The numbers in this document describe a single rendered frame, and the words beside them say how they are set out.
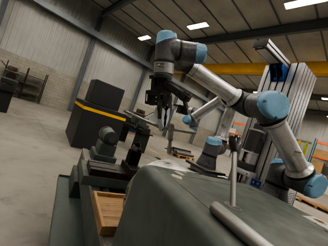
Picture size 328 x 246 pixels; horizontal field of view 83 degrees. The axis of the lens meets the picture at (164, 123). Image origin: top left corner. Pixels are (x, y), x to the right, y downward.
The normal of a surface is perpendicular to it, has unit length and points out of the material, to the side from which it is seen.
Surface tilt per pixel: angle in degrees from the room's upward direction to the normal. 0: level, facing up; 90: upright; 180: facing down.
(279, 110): 85
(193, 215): 45
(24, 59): 90
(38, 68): 90
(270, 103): 85
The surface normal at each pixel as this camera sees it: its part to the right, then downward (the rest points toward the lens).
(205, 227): -0.37, -0.87
